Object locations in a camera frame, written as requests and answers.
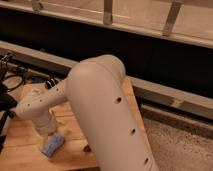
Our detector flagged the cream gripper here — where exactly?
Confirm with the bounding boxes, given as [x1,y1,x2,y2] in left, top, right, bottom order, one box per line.
[33,111,57,135]

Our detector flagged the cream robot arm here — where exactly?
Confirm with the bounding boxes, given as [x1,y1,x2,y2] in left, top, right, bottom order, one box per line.
[15,55,159,171]

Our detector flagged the wooden board table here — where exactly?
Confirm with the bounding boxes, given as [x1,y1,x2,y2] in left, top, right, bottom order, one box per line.
[0,77,148,171]

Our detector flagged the black utensils in cup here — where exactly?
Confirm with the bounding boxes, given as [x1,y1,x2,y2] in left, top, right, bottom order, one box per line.
[45,78,58,89]

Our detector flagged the black equipment at left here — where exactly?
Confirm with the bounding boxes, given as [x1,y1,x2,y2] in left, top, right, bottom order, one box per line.
[0,83,17,153]

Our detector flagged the black cable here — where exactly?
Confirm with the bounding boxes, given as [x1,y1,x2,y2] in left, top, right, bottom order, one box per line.
[0,53,31,94]

